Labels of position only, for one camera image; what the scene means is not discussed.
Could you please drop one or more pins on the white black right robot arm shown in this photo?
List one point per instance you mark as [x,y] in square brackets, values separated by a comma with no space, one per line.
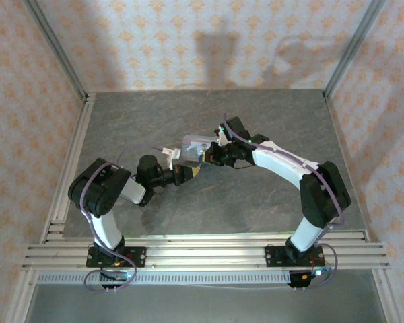
[279,165]

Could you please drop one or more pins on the small metal padlock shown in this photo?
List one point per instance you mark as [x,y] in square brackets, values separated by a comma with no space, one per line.
[203,147]

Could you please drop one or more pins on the long horizontal aluminium rail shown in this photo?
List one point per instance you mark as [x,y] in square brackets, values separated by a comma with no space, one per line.
[205,250]

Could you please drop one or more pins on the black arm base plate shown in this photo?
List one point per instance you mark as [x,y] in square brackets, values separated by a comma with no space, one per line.
[136,257]
[274,255]

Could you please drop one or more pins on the aluminium frame leg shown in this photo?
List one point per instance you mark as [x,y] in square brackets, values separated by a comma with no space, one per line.
[388,299]
[20,299]

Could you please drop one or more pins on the aluminium upright post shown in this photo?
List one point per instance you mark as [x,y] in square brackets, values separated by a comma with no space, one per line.
[353,47]
[55,47]

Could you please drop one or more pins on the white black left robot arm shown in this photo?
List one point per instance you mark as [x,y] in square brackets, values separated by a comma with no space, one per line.
[104,228]

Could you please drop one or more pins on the black controller board with LEDs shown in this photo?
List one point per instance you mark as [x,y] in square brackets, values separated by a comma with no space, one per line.
[118,276]
[303,277]

